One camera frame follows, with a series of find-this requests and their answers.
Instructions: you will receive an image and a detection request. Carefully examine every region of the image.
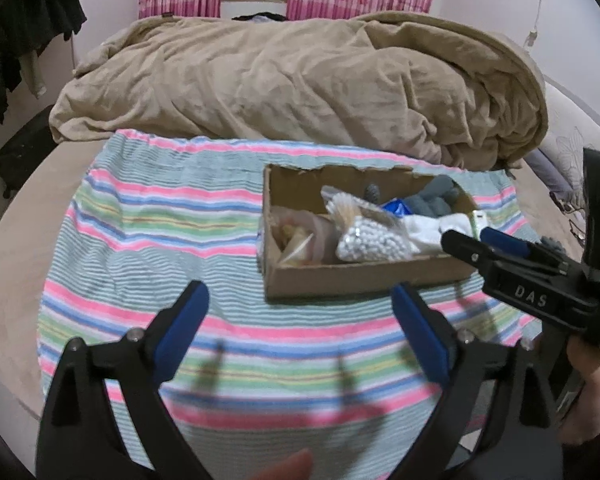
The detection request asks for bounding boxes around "tan fleece blanket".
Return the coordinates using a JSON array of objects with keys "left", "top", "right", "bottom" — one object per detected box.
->
[{"left": 50, "top": 11, "right": 548, "bottom": 171}]

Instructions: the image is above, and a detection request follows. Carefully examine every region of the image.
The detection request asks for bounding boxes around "grey sock pair on bed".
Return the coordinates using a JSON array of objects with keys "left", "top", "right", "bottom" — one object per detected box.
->
[{"left": 541, "top": 236, "right": 567, "bottom": 255}]

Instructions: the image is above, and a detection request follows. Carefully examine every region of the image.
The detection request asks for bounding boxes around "tan bed sheet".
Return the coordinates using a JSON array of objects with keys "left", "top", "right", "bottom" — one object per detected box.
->
[{"left": 0, "top": 140, "right": 105, "bottom": 416}]

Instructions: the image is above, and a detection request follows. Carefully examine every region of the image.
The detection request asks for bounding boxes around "blue tissue packet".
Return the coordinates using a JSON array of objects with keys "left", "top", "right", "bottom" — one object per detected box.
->
[{"left": 381, "top": 198, "right": 413, "bottom": 218}]

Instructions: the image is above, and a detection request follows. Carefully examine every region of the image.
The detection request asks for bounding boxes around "clear plastic snack bag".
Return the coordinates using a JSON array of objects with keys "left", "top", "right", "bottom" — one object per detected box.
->
[{"left": 270, "top": 206, "right": 339, "bottom": 266}]

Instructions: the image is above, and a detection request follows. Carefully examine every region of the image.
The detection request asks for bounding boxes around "left hand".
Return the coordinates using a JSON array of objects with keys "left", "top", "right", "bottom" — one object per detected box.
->
[{"left": 252, "top": 448, "right": 313, "bottom": 480}]

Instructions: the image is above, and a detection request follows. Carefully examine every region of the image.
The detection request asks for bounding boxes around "grey sock in box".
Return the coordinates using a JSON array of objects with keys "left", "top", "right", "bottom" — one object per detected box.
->
[{"left": 363, "top": 183, "right": 380, "bottom": 205}]

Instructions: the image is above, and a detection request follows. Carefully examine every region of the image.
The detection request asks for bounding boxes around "right hand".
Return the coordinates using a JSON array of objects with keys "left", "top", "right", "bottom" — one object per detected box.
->
[{"left": 559, "top": 336, "right": 600, "bottom": 445}]

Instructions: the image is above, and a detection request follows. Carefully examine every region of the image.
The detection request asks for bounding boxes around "cotton swabs bag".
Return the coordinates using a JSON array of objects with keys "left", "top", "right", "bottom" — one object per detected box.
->
[{"left": 321, "top": 185, "right": 422, "bottom": 263}]

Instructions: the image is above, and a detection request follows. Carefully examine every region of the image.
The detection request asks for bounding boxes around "open cardboard box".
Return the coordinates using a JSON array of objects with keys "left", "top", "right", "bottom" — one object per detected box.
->
[{"left": 261, "top": 165, "right": 474, "bottom": 300}]

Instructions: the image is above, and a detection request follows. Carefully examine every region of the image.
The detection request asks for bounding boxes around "white embroidered pillow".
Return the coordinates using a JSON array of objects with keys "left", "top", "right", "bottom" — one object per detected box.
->
[{"left": 539, "top": 81, "right": 600, "bottom": 207}]

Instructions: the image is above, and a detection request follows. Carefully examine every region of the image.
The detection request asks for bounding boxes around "black bench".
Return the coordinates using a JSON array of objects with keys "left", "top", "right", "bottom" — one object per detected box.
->
[{"left": 0, "top": 105, "right": 57, "bottom": 200}]

